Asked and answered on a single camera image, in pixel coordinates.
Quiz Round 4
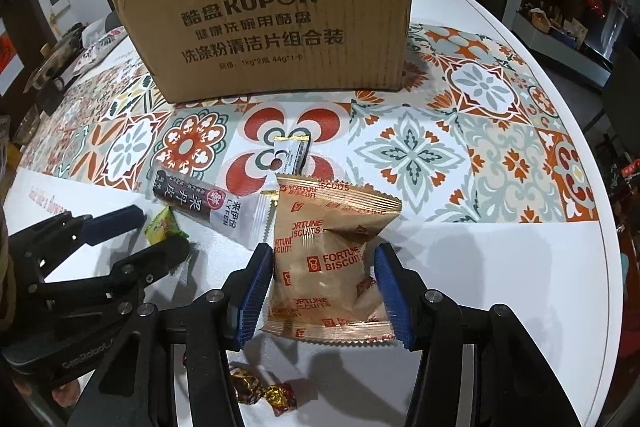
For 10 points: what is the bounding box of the black mug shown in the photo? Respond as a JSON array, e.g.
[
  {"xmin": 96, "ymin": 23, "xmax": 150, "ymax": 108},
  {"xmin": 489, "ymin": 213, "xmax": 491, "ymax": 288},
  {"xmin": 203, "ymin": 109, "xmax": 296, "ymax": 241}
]
[{"xmin": 40, "ymin": 77, "xmax": 71, "ymax": 116}]

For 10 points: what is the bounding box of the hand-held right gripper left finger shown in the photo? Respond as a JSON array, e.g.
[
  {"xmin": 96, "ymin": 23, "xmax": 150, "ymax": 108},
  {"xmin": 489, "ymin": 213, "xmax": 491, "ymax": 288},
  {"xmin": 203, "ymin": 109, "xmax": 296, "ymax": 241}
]
[{"xmin": 65, "ymin": 243, "xmax": 275, "ymax": 427}]

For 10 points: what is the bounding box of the person's left hand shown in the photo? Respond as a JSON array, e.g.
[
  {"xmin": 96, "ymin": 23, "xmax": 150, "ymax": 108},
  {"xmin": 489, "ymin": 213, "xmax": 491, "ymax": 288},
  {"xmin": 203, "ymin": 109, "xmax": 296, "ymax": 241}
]
[{"xmin": 50, "ymin": 384, "xmax": 84, "ymax": 411}]

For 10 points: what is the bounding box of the metal hot pot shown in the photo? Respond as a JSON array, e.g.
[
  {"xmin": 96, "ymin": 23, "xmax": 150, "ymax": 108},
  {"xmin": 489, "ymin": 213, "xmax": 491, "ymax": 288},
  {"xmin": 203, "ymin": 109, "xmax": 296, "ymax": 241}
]
[{"xmin": 30, "ymin": 47, "xmax": 84, "ymax": 93}]

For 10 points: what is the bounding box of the red character poster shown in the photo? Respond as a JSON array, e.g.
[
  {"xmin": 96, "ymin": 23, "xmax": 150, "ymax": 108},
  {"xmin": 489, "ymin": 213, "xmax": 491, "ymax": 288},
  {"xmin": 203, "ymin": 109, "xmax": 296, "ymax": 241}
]
[{"xmin": 0, "ymin": 19, "xmax": 24, "ymax": 84}]

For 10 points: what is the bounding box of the white sideboard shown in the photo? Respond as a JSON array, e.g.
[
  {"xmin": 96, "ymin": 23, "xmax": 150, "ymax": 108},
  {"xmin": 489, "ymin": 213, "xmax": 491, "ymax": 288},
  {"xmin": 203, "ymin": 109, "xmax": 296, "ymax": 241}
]
[{"xmin": 514, "ymin": 4, "xmax": 614, "ymax": 84}]

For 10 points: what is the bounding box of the small green snack packet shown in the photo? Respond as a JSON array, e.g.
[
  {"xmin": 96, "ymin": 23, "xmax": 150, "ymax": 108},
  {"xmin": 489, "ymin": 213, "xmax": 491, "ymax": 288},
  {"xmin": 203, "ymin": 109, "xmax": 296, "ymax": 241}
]
[{"xmin": 144, "ymin": 207, "xmax": 194, "ymax": 253}]

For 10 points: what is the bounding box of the floral tissue pack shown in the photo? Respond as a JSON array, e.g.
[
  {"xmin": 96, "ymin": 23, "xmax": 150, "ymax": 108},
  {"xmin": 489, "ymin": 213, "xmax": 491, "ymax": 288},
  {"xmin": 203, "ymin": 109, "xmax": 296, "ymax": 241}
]
[{"xmin": 75, "ymin": 24, "xmax": 129, "ymax": 74}]

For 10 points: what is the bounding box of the glass bowl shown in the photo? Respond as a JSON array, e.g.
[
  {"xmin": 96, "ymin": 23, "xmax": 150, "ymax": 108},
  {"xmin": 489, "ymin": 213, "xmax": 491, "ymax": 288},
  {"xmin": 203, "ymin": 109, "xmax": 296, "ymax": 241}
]
[{"xmin": 10, "ymin": 104, "xmax": 44, "ymax": 146}]

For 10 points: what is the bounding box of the dark roll snack packet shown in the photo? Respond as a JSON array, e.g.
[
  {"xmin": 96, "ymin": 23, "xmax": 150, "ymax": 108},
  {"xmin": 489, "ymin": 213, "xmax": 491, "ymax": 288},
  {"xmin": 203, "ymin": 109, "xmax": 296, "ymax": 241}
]
[{"xmin": 150, "ymin": 166, "xmax": 276, "ymax": 252}]

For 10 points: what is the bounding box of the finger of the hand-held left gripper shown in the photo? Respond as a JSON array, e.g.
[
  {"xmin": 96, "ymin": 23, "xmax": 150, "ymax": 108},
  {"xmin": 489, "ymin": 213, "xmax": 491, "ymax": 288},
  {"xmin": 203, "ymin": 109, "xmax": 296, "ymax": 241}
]
[
  {"xmin": 30, "ymin": 237, "xmax": 192, "ymax": 309},
  {"xmin": 7, "ymin": 205, "xmax": 146, "ymax": 269}
]

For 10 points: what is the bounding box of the dark green chair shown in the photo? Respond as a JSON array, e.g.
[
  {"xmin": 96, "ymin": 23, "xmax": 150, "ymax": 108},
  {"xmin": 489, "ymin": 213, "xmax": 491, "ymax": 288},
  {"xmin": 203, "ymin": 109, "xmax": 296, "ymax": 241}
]
[{"xmin": 580, "ymin": 44, "xmax": 640, "ymax": 144}]

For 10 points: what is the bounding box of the brown cardboard box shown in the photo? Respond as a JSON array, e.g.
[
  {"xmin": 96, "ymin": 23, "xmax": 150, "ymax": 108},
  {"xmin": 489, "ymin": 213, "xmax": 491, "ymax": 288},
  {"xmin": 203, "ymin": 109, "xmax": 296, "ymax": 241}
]
[{"xmin": 109, "ymin": 0, "xmax": 416, "ymax": 106}]

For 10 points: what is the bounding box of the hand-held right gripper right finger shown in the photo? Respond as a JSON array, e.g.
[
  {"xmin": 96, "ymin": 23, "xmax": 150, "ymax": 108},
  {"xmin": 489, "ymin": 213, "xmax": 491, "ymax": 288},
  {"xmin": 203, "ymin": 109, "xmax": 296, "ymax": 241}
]
[{"xmin": 374, "ymin": 242, "xmax": 577, "ymax": 427}]

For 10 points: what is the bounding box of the copper biscuit packet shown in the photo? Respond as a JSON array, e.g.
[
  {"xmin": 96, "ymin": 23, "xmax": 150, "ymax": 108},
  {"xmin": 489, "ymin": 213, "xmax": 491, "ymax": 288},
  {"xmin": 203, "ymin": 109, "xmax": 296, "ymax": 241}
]
[{"xmin": 259, "ymin": 174, "xmax": 404, "ymax": 349}]

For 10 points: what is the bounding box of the small gold white packet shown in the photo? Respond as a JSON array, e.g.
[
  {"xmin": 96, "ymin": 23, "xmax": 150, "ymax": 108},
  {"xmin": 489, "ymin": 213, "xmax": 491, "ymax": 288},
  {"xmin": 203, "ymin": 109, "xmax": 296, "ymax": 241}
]
[{"xmin": 260, "ymin": 135, "xmax": 312, "ymax": 200}]

